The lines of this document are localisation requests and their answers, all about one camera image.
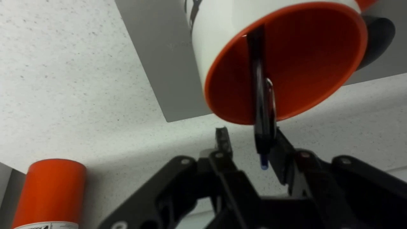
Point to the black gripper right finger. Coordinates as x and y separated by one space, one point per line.
347 193

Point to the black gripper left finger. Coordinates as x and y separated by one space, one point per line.
174 192

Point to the black pen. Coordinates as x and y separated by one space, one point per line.
264 119

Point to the white and orange mug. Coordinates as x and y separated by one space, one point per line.
310 49

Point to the orange cylindrical can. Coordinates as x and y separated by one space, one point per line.
52 197

